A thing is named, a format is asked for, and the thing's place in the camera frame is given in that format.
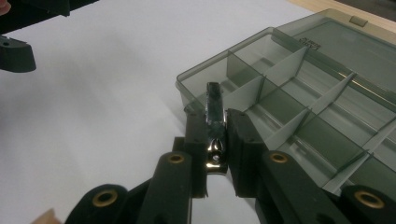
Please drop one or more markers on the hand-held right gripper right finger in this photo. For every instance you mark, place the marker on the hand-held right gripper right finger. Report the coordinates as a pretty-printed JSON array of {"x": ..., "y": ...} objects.
[{"x": 246, "y": 155}]

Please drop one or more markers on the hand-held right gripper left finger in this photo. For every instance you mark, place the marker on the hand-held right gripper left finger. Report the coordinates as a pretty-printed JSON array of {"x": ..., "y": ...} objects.
[{"x": 195, "y": 149}]

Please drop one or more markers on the grey transparent compartment box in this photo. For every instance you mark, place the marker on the grey transparent compartment box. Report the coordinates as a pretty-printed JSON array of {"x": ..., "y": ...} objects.
[{"x": 311, "y": 93}]

